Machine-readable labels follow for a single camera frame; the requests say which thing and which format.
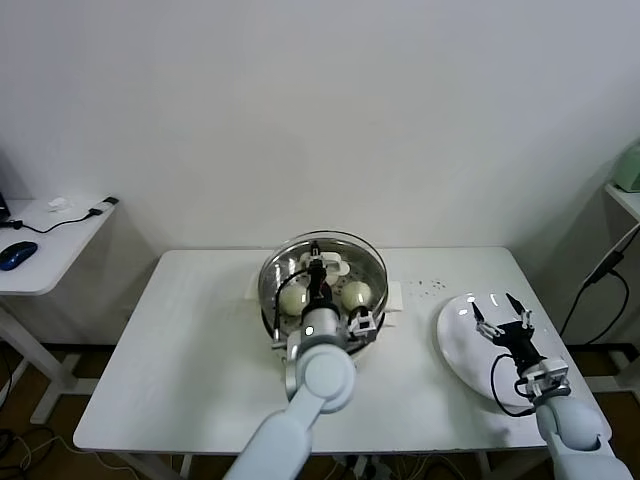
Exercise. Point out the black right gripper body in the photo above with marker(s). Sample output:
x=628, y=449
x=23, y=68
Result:
x=517, y=340

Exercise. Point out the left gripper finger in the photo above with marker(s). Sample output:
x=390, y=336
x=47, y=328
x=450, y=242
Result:
x=316, y=249
x=317, y=265

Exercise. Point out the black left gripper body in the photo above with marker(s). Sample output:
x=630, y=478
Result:
x=320, y=290

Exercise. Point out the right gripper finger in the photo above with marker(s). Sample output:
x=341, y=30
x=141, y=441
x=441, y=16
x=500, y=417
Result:
x=525, y=319
x=487, y=330

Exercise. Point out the white steamed baozi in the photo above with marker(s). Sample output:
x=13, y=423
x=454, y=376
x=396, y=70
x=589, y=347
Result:
x=292, y=301
x=356, y=294

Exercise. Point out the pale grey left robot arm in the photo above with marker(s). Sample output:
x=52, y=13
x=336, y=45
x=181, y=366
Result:
x=320, y=380

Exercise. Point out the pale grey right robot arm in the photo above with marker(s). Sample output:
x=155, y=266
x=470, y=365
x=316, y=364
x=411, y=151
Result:
x=570, y=425

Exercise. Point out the stainless steel steamer basket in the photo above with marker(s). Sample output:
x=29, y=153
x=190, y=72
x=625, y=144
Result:
x=267, y=322

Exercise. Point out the white round plate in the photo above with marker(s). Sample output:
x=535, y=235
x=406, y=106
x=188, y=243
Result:
x=455, y=330

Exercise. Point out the white shelf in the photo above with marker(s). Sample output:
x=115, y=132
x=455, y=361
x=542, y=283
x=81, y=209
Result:
x=625, y=200

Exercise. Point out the white power strip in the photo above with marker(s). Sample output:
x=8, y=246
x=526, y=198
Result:
x=372, y=470

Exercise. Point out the mint green appliance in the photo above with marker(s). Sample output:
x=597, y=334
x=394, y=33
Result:
x=629, y=170

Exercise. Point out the white side desk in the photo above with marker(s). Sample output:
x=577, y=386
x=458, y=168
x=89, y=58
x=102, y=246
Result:
x=55, y=250

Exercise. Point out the small white crumpled object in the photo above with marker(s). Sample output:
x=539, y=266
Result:
x=58, y=204

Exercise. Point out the blue computer mouse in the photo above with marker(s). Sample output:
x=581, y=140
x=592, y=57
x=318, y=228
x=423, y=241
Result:
x=17, y=254

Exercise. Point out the black laptop computer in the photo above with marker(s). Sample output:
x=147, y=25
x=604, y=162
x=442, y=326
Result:
x=3, y=200

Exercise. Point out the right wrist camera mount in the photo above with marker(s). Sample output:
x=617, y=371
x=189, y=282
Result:
x=550, y=372

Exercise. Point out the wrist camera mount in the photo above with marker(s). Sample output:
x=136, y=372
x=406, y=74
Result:
x=550, y=372
x=364, y=324

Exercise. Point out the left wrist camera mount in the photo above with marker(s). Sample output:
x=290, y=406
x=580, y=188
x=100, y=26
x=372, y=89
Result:
x=364, y=324

